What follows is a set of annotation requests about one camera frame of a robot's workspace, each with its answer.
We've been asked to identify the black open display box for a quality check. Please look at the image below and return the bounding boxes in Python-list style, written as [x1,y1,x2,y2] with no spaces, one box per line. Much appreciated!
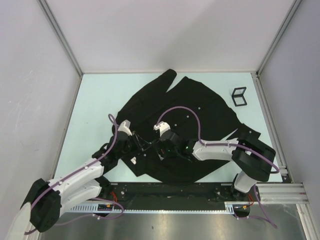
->
[231,86,248,107]

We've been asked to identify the aluminium frame rail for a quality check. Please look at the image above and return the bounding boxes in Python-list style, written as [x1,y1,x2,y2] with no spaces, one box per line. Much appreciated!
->
[256,183,309,204]

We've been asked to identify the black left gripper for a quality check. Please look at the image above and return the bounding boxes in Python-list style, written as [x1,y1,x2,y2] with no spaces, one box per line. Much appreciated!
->
[116,131,151,159]

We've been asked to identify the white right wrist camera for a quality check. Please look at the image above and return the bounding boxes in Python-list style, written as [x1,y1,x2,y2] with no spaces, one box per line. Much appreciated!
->
[153,121,171,137]

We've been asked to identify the white shirt label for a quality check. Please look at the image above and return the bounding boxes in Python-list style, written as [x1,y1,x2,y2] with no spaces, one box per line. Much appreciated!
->
[130,157,137,165]

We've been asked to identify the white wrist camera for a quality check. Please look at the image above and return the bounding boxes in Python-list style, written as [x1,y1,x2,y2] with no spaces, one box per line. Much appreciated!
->
[117,120,133,136]
[153,121,171,137]

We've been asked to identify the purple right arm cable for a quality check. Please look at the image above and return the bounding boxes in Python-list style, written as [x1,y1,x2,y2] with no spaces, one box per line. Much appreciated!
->
[154,105,280,230]

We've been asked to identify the white slotted cable duct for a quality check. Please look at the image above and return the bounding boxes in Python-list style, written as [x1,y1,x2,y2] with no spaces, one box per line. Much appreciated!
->
[66,201,234,215]

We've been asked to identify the black button-up shirt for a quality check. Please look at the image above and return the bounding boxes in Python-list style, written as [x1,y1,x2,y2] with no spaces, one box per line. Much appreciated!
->
[111,68,262,186]

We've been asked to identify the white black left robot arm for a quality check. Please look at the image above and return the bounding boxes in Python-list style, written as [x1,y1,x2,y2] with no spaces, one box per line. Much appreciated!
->
[23,130,151,233]

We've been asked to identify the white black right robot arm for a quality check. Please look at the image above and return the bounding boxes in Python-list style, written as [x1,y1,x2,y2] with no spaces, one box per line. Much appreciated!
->
[154,130,280,201]

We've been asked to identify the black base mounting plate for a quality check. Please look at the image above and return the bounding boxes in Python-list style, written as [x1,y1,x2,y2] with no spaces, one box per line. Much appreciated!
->
[82,181,262,203]

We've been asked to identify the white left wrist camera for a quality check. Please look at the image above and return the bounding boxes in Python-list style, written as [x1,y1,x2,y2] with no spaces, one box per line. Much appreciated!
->
[117,120,133,136]

